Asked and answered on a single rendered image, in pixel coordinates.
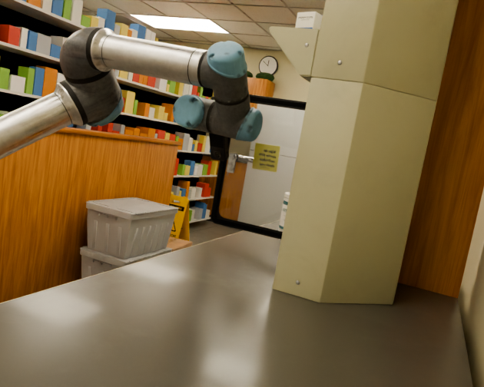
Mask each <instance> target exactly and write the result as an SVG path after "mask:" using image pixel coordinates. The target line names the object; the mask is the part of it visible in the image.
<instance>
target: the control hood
mask: <svg viewBox="0 0 484 387"><path fill-rule="evenodd" d="M269 30H270V33H271V34H272V36H273V38H274V39H275V41H276V42H277V44H278V45H279V46H280V48H281V49H282V51H283V52H284V54H285V55H286V56H287V58H288V59H289V61H290V62H291V64H292V65H293V66H294V68H295V69H296V71H297V72H298V74H299V75H300V76H301V77H303V78H304V79H306V80H307V81H309V82H310V80H311V78H312V72H313V64H314V60H315V55H316V51H317V43H318V38H319V34H320V30H319V29H311V28H289V27H277V26H270V27H269Z"/></svg>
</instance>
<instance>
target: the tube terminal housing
mask: <svg viewBox="0 0 484 387"><path fill-rule="evenodd" d="M458 4H459V0H326V1H325V5H324V10H323V17H322V22H321V26H320V34H319V38H318V43H317V51H316V55H315V60H314V64H313V72H312V78H311V80H310V87H309V92H308V96H307V104H306V109H305V113H304V117H303V125H302V130H301V134H300V142H299V146H298V151H297V159H296V163H295V168H294V172H293V179H292V184H291V188H290V196H289V200H288V204H287V212H286V217H285V221H284V225H283V233H282V238H281V242H280V250H279V254H278V259H277V267H276V271H275V276H274V280H273V289H276V290H279V291H281V292H285V293H289V294H292V295H295V296H299V297H302V298H305V299H309V300H313V301H315V302H318V303H359V304H390V305H392V304H393V300H394V297H395V294H396V287H397V283H398V279H399V273H400V269H401V266H402V261H403V255H404V251H405V248H406V241H407V237H408V233H409V227H410V223H411V219H412V215H413V209H414V205H415V202H416V195H417V191H418V187H419V181H420V178H421V173H422V169H423V163H424V159H425V156H426V149H427V145H428V141H429V135H430V131H431V127H432V123H433V117H434V114H435V109H436V102H437V99H438V95H439V89H440V85H441V81H442V77H443V71H444V67H445V63H446V57H447V53H448V49H449V43H450V39H451V35H452V31H453V25H454V21H455V17H456V11H457V7H458Z"/></svg>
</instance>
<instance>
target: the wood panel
mask: <svg viewBox="0 0 484 387"><path fill-rule="evenodd" d="M483 188H484V0H459V4H458V7H457V11H456V17H455V21H454V25H453V31H452V35H451V39H450V43H449V49H448V53H447V57H446V63H445V67H444V71H443V77H442V81H441V85H440V89H439V95H438V99H437V102H436V109H435V114H434V117H433V123H432V127H431V131H430V135H429V141H428V145H427V149H426V156H425V159H424V163H423V169H422V173H421V178H420V181H419V187H418V191H417V195H416V202H415V205H414V209H413V215H412V219H411V223H410V227H409V233H408V237H407V241H406V248H405V251H404V255H403V261H402V266H401V269H400V273H399V279H398V283H402V284H406V285H408V286H414V287H417V288H420V289H425V290H429V291H432V292H434V293H440V294H443V295H447V296H451V297H455V298H458V296H459V291H460V286H461V283H462V277H463V274H464V270H465V267H466V261H467V257H468V253H469V248H470V244H471V240H472V235H473V231H474V227H475V224H476V218H477V214H478V211H479V205H480V201H481V198H482V192H483Z"/></svg>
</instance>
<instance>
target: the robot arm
mask: <svg viewBox="0 0 484 387"><path fill-rule="evenodd" d="M60 65H61V69H62V72H63V74H64V76H65V80H63V81H61V82H59V83H57V84H56V87H55V91H54V92H53V93H51V94H48V95H46V96H44V97H43V98H40V99H38V100H36V101H33V102H32V103H30V104H26V105H25V106H23V107H20V108H18V109H16V110H14V111H12V112H10V113H7V114H5V115H3V116H1V117H0V160H1V159H2V158H4V157H7V156H8V155H10V154H13V153H14V152H16V151H19V150H21V149H22V148H24V147H27V146H28V145H30V144H33V143H34V142H36V141H39V140H41V139H42V138H44V137H47V136H48V135H50V134H53V133H54V132H56V131H59V130H61V129H62V128H64V127H67V126H68V125H70V124H77V125H79V126H83V125H85V124H87V125H89V126H92V127H97V126H98V125H99V126H104V125H106V124H109V123H111V122H112V121H114V120H115V119H116V118H117V117H118V116H119V115H120V113H121V112H122V109H123V107H124V100H123V97H122V91H121V88H120V86H119V84H118V80H117V78H116V75H115V73H114V69H115V70H119V71H126V72H131V73H135V74H142V75H146V76H150V77H154V78H160V79H164V80H169V81H176V82H180V83H184V84H191V85H195V86H199V87H203V88H210V89H212V90H213V93H214V96H213V97H211V99H206V98H200V97H198V96H197V95H194V94H192V95H190V94H186V95H183V96H181V97H179V98H178V99H177V100H176V102H175V103H174V107H173V116H174V119H175V121H176V122H177V124H179V125H180V126H182V127H185V128H186V129H189V130H192V129H194V130H198V131H203V132H207V133H209V138H210V149H211V158H212V159H214V160H221V161H225V160H226V159H227V158H228V157H229V148H228V138H229V137H230V138H233V139H235V140H239V141H249V142H251V141H255V140H256V139H257V137H258V135H259V134H260V131H261V128H262V123H263V115H262V114H261V111H260V110H258V109H255V108H254V107H250V95H249V90H248V82H247V63H246V60H245V54H244V49H243V48H242V46H241V45H239V44H238V43H236V42H234V41H226V42H222V41H220V42H217V43H215V44H213V45H211V46H210V47H209V49H208V50H203V49H198V48H190V47H185V46H180V45H172V44H168V43H163V42H158V41H149V40H144V39H140V38H132V37H127V36H122V35H116V34H115V33H114V32H113V31H112V30H111V29H109V28H101V27H88V28H83V29H80V30H78V31H76V32H74V33H73V34H72V35H70V36H69V37H68V38H67V39H66V41H65V43H64V44H63V45H62V48H61V52H60Z"/></svg>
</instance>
